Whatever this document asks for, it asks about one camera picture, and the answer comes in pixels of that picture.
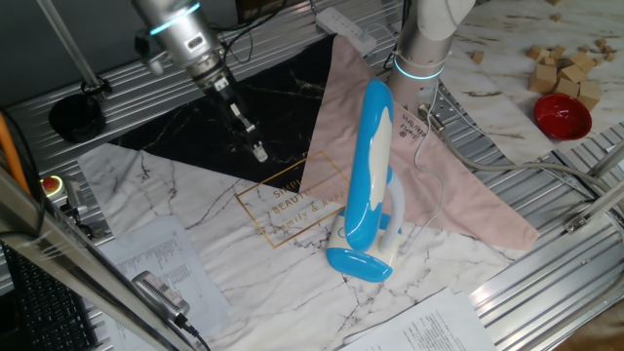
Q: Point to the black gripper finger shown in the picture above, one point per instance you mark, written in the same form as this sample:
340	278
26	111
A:
256	139
247	141

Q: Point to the silver depth camera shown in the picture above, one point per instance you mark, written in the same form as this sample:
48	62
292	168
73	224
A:
158	292

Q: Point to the white power strip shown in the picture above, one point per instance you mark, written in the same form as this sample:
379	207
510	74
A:
343	28

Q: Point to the printed table paper stack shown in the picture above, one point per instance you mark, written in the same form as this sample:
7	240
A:
170	253

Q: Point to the white brown marble cloth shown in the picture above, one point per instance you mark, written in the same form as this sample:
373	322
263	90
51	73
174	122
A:
497	107

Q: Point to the marble pink black tablecloth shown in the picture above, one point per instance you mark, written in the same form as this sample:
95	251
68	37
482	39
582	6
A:
219	273

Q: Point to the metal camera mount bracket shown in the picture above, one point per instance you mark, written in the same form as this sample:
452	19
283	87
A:
78	200

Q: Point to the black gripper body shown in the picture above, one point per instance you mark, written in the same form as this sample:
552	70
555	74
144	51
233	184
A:
226	100

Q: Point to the large wooden cube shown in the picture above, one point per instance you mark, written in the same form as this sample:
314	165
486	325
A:
568	88
542	78
570	73
582	61
590	95

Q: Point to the aluminium frame bar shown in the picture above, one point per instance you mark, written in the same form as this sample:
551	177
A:
607	161
58	248
592	209

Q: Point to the red bowl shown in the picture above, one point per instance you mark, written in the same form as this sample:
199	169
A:
560	119

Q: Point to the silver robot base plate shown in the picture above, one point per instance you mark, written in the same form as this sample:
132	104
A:
448	109

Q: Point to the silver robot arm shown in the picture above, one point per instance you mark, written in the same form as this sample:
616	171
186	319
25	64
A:
185	34

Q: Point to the blue white desk lamp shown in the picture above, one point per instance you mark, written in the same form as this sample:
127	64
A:
363	170

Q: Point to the text paper with blue heading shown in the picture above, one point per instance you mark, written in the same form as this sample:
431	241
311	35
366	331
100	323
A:
429	326

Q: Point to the black round base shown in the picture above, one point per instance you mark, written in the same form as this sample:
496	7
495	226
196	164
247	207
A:
75	119

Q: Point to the silver metal pole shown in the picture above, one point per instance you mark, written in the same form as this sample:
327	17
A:
68	44

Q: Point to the black keyboard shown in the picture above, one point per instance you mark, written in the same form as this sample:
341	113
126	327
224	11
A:
44	312

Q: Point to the red emergency stop button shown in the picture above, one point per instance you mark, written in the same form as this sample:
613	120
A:
50	184

